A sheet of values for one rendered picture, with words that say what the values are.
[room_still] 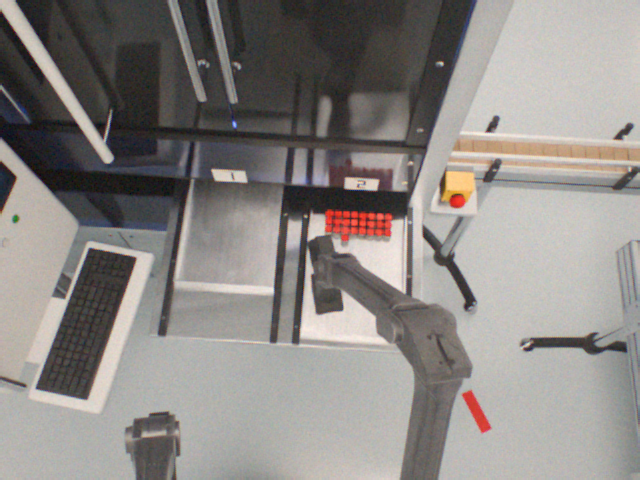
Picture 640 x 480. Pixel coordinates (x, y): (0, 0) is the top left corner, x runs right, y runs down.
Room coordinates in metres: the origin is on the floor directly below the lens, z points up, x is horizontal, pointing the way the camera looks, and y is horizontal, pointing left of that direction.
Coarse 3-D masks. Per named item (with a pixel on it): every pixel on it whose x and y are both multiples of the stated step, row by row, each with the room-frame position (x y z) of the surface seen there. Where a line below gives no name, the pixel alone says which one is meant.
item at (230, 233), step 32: (192, 192) 0.75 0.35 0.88; (224, 192) 0.75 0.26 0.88; (256, 192) 0.75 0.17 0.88; (192, 224) 0.66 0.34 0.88; (224, 224) 0.66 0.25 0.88; (256, 224) 0.66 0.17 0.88; (192, 256) 0.56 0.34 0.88; (224, 256) 0.56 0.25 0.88; (256, 256) 0.56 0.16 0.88; (256, 288) 0.47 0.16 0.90
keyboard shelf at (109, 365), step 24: (144, 264) 0.57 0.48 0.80; (72, 288) 0.50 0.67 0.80; (48, 312) 0.43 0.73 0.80; (120, 312) 0.43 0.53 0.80; (48, 336) 0.36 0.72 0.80; (120, 336) 0.36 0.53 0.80; (120, 360) 0.30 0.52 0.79; (96, 384) 0.24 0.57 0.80; (72, 408) 0.18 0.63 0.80; (96, 408) 0.18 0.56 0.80
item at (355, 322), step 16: (320, 224) 0.66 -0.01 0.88; (400, 224) 0.66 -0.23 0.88; (336, 240) 0.61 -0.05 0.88; (352, 240) 0.61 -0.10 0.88; (400, 240) 0.61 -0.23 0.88; (368, 256) 0.56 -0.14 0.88; (384, 256) 0.56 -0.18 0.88; (400, 256) 0.56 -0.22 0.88; (384, 272) 0.52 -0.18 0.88; (400, 272) 0.52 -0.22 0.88; (400, 288) 0.47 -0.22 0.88; (304, 304) 0.42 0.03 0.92; (352, 304) 0.43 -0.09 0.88; (304, 320) 0.38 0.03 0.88; (320, 320) 0.39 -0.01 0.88; (336, 320) 0.39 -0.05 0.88; (352, 320) 0.39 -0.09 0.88; (368, 320) 0.39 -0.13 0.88; (320, 336) 0.34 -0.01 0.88; (336, 336) 0.34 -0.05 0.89; (352, 336) 0.34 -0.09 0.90; (368, 336) 0.34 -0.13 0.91
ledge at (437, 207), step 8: (432, 200) 0.73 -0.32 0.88; (440, 200) 0.73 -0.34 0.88; (472, 200) 0.73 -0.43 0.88; (432, 208) 0.71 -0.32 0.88; (440, 208) 0.71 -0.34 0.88; (448, 208) 0.71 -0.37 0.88; (464, 208) 0.71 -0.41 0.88; (472, 208) 0.71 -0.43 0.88; (464, 216) 0.69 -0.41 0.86; (472, 216) 0.69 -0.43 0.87
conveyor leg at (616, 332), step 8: (608, 328) 0.51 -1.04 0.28; (616, 328) 0.50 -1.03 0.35; (592, 336) 0.51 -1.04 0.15; (600, 336) 0.50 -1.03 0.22; (608, 336) 0.48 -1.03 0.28; (616, 336) 0.47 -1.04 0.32; (624, 336) 0.47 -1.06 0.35; (592, 344) 0.48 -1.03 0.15; (600, 344) 0.47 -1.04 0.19; (608, 344) 0.47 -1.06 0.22
